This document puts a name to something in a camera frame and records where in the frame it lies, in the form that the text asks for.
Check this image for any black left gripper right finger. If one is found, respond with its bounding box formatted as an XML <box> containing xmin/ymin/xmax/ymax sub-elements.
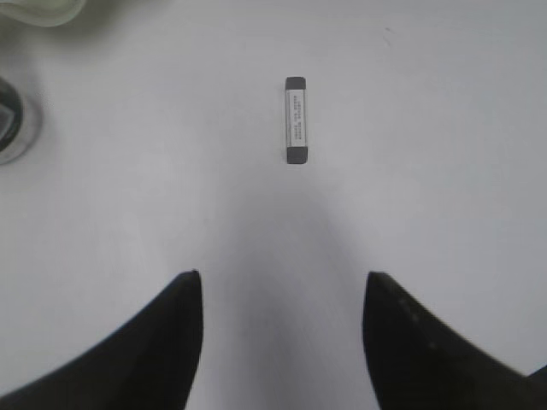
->
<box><xmin>362</xmin><ymin>272</ymin><xmax>546</xmax><ymax>409</ymax></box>

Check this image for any grey white eraser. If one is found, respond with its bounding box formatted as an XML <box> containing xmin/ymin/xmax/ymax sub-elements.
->
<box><xmin>285</xmin><ymin>77</ymin><xmax>309</xmax><ymax>165</ymax></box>

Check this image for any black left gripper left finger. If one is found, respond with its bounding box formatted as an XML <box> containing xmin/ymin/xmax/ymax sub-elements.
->
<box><xmin>1</xmin><ymin>271</ymin><xmax>203</xmax><ymax>409</ymax></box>

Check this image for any pale green wavy plate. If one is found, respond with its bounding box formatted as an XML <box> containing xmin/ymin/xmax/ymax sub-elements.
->
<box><xmin>1</xmin><ymin>0</ymin><xmax>86</xmax><ymax>27</ymax></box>

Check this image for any clear plastic water bottle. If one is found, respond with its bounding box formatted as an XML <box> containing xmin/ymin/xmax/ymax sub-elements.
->
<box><xmin>1</xmin><ymin>78</ymin><xmax>43</xmax><ymax>165</ymax></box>

